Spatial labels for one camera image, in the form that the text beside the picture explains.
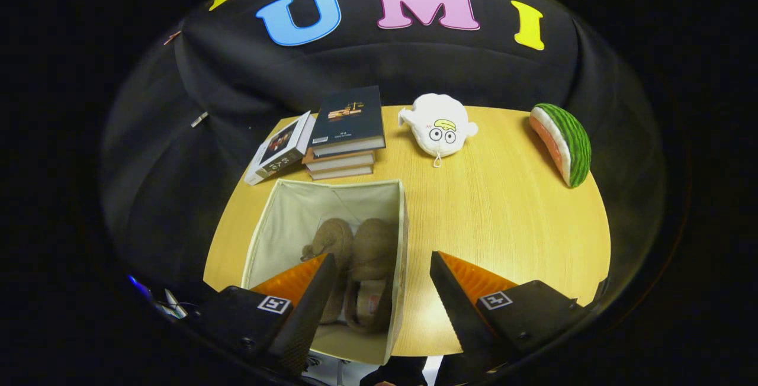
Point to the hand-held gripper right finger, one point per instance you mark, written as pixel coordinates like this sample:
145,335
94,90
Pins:
459,321

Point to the watermelon slice plush toy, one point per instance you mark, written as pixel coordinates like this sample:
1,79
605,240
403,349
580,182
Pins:
571,140

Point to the silver metal clip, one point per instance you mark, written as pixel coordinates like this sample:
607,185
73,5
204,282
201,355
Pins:
199,119

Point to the dark blue book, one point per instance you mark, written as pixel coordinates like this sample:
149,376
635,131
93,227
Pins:
352,113

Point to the book with brown cover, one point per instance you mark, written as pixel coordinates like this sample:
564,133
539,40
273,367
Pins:
340,161

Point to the thin pale book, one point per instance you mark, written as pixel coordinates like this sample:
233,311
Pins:
343,172

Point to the white book with dark picture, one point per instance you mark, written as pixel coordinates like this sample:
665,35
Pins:
278,149

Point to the grey fabric storage box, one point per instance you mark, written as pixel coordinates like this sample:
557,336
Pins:
278,226

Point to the brown shoe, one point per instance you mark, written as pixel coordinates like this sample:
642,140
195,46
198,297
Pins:
373,256
333,241

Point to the copper coloured clip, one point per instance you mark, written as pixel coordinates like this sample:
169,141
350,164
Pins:
173,37

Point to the white plush toy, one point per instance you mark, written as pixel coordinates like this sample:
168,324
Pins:
438,125

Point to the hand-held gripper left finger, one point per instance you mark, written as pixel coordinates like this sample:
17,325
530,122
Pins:
302,321

